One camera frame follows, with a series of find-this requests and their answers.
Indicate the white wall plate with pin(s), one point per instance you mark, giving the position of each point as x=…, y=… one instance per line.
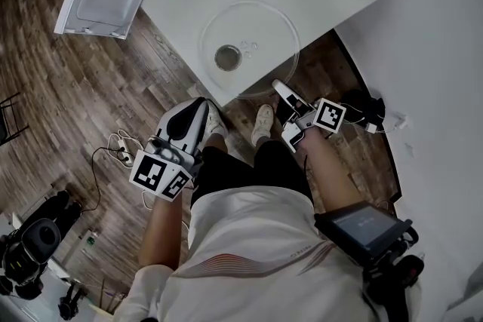
x=409, y=150

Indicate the person's left forearm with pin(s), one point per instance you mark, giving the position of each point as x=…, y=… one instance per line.
x=162, y=230

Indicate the person's right forearm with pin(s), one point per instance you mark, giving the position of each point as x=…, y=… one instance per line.
x=328, y=169

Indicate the person's left white shoe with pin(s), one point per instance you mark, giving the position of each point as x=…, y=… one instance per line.
x=217, y=122

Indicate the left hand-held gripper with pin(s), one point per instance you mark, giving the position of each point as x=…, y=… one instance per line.
x=151, y=173

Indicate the round glass turntable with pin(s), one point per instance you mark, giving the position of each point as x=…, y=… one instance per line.
x=264, y=34

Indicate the white charger plug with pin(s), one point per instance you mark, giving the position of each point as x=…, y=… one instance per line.
x=370, y=127

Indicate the black folding chair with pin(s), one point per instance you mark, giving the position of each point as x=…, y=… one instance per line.
x=3, y=132

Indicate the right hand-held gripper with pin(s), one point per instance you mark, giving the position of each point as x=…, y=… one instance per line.
x=328, y=117

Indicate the person's black shorts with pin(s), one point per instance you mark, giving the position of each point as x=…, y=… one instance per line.
x=226, y=173

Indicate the black headset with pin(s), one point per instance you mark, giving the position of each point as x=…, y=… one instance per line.
x=68, y=307

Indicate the person's white shoe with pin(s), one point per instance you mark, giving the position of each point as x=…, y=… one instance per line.
x=217, y=122
x=262, y=122

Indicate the black chest-mounted tablet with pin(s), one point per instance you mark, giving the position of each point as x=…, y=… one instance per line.
x=358, y=226

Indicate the white wall plug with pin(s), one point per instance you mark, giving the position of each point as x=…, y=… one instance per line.
x=401, y=120

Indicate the clear bottle green label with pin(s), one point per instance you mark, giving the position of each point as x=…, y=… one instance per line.
x=91, y=240

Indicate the person's white shirt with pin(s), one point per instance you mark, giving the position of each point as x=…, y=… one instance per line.
x=256, y=237

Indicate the black power adapter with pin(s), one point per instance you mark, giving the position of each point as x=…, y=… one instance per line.
x=358, y=102

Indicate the person's right white shoe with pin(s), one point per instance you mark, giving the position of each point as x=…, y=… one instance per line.
x=262, y=122

